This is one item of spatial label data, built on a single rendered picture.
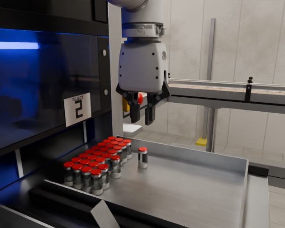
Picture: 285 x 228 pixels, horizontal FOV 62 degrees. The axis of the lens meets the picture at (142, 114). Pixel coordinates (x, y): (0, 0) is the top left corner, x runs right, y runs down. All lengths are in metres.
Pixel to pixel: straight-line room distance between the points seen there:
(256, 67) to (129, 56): 2.50
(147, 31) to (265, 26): 2.51
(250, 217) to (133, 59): 0.35
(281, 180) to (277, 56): 1.70
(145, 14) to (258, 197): 0.40
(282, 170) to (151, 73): 1.11
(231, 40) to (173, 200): 2.59
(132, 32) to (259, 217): 0.39
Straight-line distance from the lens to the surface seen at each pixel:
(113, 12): 0.67
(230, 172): 0.58
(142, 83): 0.48
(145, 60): 0.47
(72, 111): 0.53
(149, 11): 0.47
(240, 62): 2.93
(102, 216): 0.36
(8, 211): 0.44
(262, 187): 0.56
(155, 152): 0.63
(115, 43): 0.66
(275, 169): 1.46
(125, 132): 0.79
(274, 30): 2.91
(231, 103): 1.33
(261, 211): 0.49
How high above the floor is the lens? 1.15
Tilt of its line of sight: 16 degrees down
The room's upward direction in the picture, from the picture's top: straight up
